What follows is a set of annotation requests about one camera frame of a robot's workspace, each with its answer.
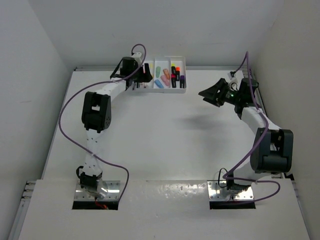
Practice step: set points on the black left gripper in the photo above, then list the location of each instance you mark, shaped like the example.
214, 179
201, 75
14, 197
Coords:
147, 76

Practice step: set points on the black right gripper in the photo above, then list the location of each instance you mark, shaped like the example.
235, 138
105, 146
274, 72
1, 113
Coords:
212, 95

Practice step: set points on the blue eraser case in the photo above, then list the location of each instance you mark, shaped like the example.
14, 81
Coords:
158, 84

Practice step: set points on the green eraser case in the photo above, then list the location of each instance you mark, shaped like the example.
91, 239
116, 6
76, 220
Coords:
157, 71

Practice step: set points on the orange eraser case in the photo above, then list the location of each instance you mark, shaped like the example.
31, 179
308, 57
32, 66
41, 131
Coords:
166, 73

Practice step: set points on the pink cap black highlighter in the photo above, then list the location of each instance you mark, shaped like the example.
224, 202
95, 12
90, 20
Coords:
173, 81

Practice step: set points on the yellow cap black highlighter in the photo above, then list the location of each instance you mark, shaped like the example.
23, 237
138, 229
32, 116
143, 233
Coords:
173, 69

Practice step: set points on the orange cap highlighter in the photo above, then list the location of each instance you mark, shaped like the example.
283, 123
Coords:
177, 72

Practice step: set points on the purple cap black highlighter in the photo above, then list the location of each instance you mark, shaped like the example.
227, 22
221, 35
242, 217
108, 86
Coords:
182, 82

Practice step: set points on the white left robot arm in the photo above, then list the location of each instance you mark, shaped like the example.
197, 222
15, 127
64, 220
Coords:
97, 114

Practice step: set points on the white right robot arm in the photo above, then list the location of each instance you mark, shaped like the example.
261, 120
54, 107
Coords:
272, 148

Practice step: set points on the white divided organizer tray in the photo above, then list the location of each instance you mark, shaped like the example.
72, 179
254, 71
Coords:
165, 62

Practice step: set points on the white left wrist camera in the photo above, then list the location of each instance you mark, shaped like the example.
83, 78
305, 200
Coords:
138, 57

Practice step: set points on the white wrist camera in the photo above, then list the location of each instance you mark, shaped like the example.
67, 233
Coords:
232, 78
138, 57

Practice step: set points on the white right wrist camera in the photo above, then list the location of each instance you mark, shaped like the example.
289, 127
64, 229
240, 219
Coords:
232, 78

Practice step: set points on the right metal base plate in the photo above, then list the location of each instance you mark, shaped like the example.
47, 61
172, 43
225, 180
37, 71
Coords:
220, 191

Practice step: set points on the metal base plate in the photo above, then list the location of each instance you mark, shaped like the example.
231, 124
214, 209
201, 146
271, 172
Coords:
220, 191
105, 191

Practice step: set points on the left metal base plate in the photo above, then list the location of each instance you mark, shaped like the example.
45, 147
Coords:
105, 191

